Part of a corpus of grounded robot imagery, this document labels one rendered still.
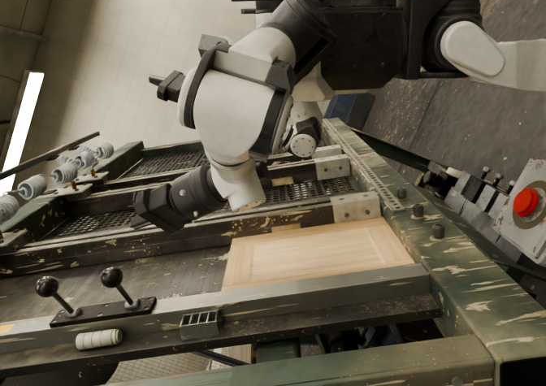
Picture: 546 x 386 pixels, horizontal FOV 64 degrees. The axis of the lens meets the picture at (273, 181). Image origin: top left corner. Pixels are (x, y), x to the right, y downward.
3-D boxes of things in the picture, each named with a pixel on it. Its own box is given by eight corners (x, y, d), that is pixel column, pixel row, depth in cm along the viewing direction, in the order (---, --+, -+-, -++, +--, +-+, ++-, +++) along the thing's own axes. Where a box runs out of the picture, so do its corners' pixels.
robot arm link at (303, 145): (332, 128, 138) (305, 65, 128) (332, 149, 128) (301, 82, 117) (299, 140, 142) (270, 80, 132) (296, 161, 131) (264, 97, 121)
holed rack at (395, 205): (405, 210, 109) (405, 208, 109) (393, 212, 109) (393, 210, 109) (326, 119, 268) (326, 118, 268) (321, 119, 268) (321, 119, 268)
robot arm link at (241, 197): (200, 223, 77) (253, 200, 73) (181, 168, 79) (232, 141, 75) (231, 219, 88) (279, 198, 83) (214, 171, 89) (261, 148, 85)
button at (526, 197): (553, 197, 55) (539, 192, 54) (536, 225, 56) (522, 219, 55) (535, 188, 59) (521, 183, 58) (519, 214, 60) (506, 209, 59)
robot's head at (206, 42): (240, 55, 102) (210, 49, 103) (237, 35, 94) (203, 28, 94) (235, 80, 101) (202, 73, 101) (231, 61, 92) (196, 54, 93)
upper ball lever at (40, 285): (83, 323, 85) (49, 288, 76) (64, 327, 85) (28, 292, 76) (87, 306, 88) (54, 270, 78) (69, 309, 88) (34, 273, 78)
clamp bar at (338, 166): (352, 176, 160) (344, 112, 154) (41, 224, 165) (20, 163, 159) (347, 170, 170) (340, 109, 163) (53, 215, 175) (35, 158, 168)
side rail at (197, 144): (322, 140, 263) (320, 122, 260) (145, 167, 268) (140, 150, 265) (321, 137, 271) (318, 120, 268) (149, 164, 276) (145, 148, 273)
